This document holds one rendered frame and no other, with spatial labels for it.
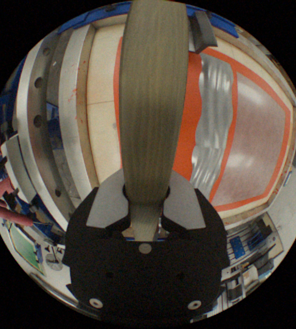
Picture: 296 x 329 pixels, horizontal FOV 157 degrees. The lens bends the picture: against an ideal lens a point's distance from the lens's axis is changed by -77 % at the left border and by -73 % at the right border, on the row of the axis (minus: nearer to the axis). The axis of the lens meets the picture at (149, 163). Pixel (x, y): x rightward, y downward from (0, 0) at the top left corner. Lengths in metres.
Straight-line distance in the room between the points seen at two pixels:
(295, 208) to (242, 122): 3.73
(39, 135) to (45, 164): 0.05
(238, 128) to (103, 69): 0.27
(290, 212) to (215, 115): 3.87
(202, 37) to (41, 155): 0.29
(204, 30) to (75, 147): 0.26
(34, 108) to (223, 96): 0.31
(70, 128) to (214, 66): 0.26
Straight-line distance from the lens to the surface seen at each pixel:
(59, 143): 0.32
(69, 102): 0.19
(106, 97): 0.20
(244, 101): 0.27
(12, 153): 0.24
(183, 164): 0.22
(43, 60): 0.24
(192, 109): 0.20
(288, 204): 3.95
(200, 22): 0.20
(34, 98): 0.21
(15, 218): 0.64
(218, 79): 0.22
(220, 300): 1.07
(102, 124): 0.20
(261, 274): 1.09
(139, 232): 0.15
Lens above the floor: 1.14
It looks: 61 degrees down
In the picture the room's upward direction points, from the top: 179 degrees clockwise
